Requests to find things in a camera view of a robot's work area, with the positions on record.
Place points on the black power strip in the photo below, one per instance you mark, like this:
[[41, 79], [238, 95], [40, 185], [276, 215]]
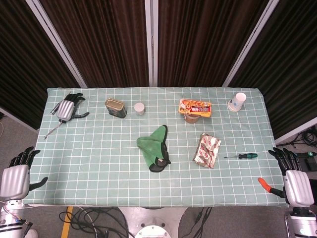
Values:
[[309, 154]]

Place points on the clear jar of rubber bands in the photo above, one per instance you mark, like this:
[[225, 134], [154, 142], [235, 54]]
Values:
[[193, 119]]

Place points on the white paper cup blue flower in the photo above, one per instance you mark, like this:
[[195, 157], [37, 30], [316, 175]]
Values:
[[236, 102]]

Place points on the dark curtain partition panel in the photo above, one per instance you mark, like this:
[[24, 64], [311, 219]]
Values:
[[203, 44], [292, 62], [19, 62], [104, 44]]

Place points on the detached silver black robot hand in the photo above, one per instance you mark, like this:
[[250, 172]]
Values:
[[65, 109]]

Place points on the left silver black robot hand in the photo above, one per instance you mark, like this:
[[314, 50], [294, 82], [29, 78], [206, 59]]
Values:
[[15, 178]]

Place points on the small white lidded jar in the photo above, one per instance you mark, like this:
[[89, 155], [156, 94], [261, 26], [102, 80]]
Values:
[[139, 108]]

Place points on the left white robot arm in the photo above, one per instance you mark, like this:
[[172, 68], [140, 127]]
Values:
[[10, 220]]

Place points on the rectangular metal food tin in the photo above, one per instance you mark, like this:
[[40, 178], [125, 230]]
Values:
[[115, 107]]

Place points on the black floor box device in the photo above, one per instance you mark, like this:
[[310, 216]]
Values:
[[310, 164]]

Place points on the green white checked tablecloth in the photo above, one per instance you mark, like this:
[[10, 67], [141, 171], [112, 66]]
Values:
[[99, 161]]

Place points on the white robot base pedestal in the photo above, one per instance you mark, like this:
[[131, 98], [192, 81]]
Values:
[[151, 223]]

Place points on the thin metal rod tool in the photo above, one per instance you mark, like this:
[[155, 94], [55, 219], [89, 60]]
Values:
[[52, 131]]

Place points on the yellow floor tape strip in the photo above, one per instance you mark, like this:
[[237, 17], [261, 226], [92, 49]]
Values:
[[67, 223]]

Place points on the green cloth with black trim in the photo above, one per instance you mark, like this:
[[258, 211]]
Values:
[[151, 146]]

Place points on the gold red foil snack bag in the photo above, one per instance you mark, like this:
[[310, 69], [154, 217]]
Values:
[[206, 151]]

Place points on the orange yellow food box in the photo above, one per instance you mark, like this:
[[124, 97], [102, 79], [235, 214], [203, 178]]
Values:
[[195, 107]]

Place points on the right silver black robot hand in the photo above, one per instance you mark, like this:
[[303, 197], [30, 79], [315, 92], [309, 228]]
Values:
[[298, 186]]

